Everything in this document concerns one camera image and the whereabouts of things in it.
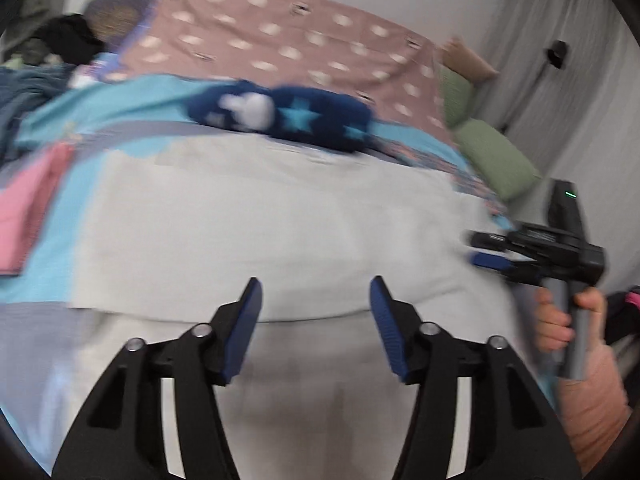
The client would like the green pillow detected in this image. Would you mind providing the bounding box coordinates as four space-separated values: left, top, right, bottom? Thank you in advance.
439 65 474 129
452 119 541 203

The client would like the green pillow front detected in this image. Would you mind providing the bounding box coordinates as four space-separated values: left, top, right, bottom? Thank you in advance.
452 119 541 203

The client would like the dark blue clothes pile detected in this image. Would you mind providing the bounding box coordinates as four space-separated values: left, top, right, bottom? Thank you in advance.
1 64 74 165

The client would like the light blue patterned blanket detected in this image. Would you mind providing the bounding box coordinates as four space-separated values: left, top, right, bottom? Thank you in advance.
0 72 516 476

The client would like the navy star fleece blanket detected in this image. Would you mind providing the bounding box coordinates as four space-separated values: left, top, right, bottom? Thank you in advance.
184 80 374 153

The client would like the black clothes pile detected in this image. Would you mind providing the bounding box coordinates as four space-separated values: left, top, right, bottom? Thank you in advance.
23 14 105 65

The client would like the right hand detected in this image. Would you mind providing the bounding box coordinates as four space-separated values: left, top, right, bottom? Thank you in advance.
535 287 608 353

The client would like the right forearm pink sleeve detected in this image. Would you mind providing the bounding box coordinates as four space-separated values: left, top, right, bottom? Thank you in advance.
556 342 631 476

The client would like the tan pillow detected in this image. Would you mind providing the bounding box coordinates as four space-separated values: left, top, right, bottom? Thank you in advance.
440 37 499 84

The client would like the green pillow back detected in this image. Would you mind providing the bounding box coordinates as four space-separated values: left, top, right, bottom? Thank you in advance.
439 65 474 129

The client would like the grey curtain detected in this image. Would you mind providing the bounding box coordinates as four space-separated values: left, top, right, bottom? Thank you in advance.
475 0 639 290

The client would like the pink polka dot bedsheet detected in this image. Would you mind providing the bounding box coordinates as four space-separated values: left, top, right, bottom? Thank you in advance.
109 0 451 143

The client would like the purple gold patterned cushion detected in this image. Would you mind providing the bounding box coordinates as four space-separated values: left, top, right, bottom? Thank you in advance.
82 0 155 52

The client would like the pink folded garment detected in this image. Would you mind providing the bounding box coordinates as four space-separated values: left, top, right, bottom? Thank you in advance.
1 142 75 276

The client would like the white t-shirt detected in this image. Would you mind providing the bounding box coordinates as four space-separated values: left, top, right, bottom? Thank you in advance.
67 134 530 479

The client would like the black floor lamp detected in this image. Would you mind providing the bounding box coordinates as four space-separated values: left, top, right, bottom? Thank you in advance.
498 39 570 136

